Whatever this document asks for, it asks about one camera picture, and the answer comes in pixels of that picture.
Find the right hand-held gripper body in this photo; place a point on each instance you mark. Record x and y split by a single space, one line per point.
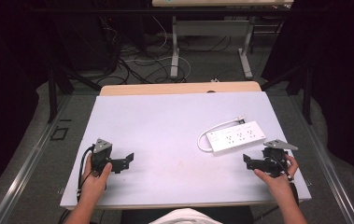
276 155

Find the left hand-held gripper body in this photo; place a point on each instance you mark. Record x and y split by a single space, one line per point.
101 152

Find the person's right hand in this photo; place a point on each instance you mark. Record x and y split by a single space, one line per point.
276 183

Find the person's left hand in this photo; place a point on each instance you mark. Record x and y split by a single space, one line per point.
94 183

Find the white power strip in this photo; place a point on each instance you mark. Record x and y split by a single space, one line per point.
236 137

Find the white table mat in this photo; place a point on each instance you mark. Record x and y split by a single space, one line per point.
165 149

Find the white power plug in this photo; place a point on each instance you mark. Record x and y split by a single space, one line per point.
240 118

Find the black metal stand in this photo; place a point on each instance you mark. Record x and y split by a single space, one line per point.
56 90
305 93

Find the person's white shirt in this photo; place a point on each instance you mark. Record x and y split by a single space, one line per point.
185 217

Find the wooden table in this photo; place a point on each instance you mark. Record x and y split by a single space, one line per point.
177 89

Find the white desk with metal legs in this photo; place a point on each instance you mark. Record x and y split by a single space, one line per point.
212 28

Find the aluminium floor rail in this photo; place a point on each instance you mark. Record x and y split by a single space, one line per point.
25 168
327 161

